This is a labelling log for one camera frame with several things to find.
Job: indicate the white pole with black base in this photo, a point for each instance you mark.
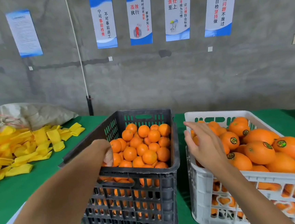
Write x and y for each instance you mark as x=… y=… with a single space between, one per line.
x=77 y=49

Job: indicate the person's left hand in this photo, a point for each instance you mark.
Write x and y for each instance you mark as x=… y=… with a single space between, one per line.
x=100 y=153

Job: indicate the person's right forearm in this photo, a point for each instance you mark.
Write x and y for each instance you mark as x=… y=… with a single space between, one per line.
x=253 y=199

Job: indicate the pile of yellow bags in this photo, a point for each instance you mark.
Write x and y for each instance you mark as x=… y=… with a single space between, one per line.
x=16 y=148

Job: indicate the person's right hand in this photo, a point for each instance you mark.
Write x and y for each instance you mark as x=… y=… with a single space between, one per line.
x=206 y=146

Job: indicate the heap of labelled oranges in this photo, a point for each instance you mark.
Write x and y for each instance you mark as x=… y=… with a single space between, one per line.
x=259 y=152

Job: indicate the beige woven sack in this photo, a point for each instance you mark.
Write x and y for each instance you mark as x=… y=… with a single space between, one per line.
x=39 y=114

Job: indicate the pile of oranges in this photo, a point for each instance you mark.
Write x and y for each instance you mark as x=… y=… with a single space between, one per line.
x=147 y=141

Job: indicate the white plastic crate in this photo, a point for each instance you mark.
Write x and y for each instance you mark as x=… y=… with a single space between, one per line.
x=199 y=114

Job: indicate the blue white wall poster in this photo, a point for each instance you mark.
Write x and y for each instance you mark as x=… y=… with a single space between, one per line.
x=140 y=17
x=178 y=12
x=221 y=7
x=103 y=21

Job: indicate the white notice with blue border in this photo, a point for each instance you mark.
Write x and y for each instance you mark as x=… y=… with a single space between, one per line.
x=24 y=33

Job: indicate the black plastic crate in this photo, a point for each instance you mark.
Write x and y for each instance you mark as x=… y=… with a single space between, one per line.
x=78 y=147

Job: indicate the person's left forearm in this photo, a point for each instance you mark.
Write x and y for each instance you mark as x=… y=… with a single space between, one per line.
x=53 y=206

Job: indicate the small white wall square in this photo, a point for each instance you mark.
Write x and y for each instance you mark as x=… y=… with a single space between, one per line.
x=30 y=68
x=110 y=58
x=210 y=49

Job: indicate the green felt table cover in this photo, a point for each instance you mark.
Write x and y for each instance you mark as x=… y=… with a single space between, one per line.
x=21 y=194

